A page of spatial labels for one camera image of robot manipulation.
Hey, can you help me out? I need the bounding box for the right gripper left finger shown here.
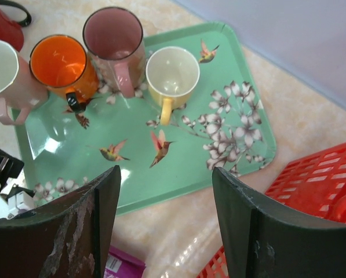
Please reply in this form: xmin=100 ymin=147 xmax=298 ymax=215
xmin=0 ymin=165 xmax=121 ymax=277

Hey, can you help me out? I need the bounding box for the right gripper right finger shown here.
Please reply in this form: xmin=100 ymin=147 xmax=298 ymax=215
xmin=212 ymin=167 xmax=346 ymax=277

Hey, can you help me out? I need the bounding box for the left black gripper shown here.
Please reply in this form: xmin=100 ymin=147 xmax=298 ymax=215
xmin=0 ymin=149 xmax=24 ymax=188

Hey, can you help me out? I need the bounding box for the pink cream mug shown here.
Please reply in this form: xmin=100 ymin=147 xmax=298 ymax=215
xmin=0 ymin=40 xmax=48 ymax=125

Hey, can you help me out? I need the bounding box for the orange mug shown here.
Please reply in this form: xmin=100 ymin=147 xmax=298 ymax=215
xmin=29 ymin=34 xmax=99 ymax=114

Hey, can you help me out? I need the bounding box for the red mug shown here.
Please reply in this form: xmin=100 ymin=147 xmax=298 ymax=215
xmin=0 ymin=1 xmax=32 ymax=52

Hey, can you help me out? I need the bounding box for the pink floral mug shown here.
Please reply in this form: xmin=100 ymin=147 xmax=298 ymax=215
xmin=82 ymin=6 xmax=146 ymax=98

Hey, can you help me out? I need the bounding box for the yellow mug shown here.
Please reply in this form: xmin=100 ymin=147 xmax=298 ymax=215
xmin=145 ymin=46 xmax=201 ymax=125

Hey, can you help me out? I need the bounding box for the purple snack bag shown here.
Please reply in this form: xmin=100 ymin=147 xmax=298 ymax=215
xmin=103 ymin=246 xmax=145 ymax=278

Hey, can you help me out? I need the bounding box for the red plastic basket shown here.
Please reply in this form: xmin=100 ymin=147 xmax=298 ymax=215
xmin=199 ymin=143 xmax=346 ymax=277

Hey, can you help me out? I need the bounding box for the green floral tray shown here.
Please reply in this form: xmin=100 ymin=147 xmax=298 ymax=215
xmin=15 ymin=22 xmax=276 ymax=214

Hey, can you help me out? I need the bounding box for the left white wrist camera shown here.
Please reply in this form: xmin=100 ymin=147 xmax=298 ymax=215
xmin=0 ymin=185 xmax=35 ymax=220

